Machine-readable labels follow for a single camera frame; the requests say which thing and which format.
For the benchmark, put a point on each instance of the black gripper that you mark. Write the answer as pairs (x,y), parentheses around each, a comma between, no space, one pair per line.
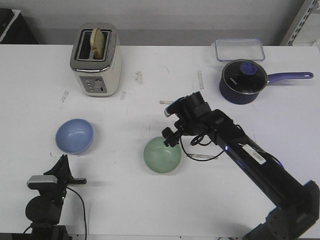
(59,183)
(189,113)

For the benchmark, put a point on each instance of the green bowl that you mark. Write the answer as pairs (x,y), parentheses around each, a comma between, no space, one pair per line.
(160,158)

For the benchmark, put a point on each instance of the blue bowl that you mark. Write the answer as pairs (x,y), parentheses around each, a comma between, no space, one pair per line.
(74,136)

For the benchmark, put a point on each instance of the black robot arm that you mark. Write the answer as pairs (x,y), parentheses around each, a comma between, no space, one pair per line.
(297,206)
(44,211)

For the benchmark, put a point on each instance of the dark blue saucepan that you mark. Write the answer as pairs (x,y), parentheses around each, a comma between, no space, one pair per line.
(242,99)

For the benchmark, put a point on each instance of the glass lid blue knob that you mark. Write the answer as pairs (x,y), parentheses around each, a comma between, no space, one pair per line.
(244,76)

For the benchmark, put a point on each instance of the clear blue-rimmed food container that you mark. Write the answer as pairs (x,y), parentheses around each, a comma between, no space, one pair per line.
(229,49)

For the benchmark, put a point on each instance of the cream and steel toaster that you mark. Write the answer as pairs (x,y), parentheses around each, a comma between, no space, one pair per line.
(97,77)

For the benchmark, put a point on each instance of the slice of toast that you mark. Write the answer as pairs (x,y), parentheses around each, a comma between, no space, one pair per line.
(97,43)

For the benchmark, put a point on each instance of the black box in corner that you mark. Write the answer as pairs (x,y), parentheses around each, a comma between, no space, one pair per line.
(14,29)

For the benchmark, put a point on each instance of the white metal shelf upright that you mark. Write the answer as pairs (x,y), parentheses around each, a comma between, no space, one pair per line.
(305,27)

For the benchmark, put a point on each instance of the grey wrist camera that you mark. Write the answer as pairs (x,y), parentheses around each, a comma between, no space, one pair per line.
(177,108)

